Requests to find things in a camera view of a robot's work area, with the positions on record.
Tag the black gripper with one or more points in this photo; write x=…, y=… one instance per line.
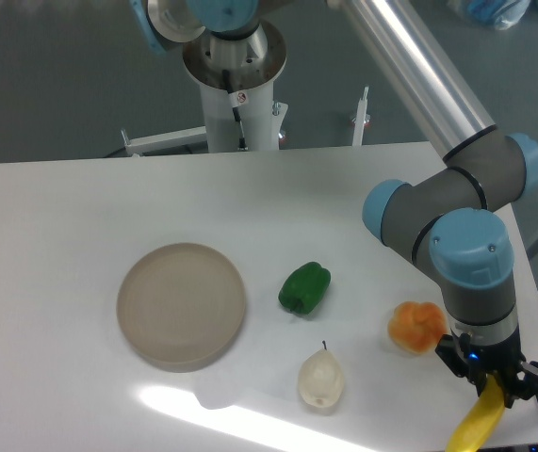
x=470, y=351

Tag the yellow banana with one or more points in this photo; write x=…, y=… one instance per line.
x=481, y=421

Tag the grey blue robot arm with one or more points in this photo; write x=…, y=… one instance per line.
x=445, y=226

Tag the orange knotted bread roll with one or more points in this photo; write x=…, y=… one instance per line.
x=417, y=327

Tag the white pear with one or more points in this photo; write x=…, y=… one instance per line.
x=321, y=381

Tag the green bell pepper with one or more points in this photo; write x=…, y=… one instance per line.
x=305, y=288

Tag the beige round plate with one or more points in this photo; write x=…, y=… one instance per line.
x=181, y=306

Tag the white pedestal foot bar right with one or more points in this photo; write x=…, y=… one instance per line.
x=360, y=119

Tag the white pedestal foot bar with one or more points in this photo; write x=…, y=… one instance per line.
x=360, y=119
x=162, y=142

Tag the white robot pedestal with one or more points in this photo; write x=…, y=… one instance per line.
x=235, y=74

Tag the white pedestal foot bar left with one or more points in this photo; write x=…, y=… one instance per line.
x=162, y=142

